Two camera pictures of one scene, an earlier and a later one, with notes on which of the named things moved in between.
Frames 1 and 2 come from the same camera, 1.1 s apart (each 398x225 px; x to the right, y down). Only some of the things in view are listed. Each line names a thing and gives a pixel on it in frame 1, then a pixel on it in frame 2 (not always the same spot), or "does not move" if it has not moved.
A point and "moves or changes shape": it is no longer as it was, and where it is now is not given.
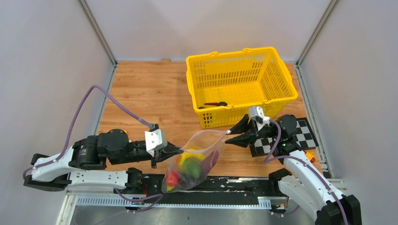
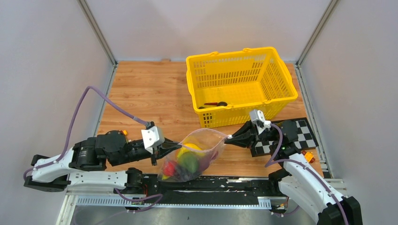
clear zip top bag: (194, 161) moves or changes shape
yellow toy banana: (184, 155) -> (190, 147)
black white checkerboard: (304, 135) does not move
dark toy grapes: (186, 183) -> (181, 175)
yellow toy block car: (309, 156) does not move
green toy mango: (192, 166) does not move
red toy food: (172, 178) -> (169, 168)
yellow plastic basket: (225, 86) does not move
